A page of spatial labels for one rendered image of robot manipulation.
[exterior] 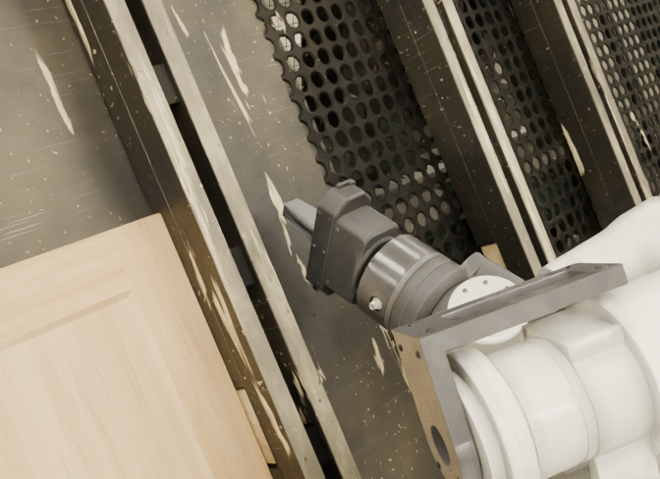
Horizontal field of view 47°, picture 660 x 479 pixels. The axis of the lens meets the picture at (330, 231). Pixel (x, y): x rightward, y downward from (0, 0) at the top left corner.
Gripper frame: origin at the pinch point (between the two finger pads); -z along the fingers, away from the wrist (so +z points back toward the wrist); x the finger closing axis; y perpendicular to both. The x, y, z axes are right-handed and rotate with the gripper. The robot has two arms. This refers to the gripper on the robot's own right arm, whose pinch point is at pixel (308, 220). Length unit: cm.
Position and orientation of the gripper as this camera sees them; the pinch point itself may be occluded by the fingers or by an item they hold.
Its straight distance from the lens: 79.8
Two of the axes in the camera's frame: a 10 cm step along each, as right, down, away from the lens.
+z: 7.1, 4.8, -5.2
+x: 1.5, -8.2, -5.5
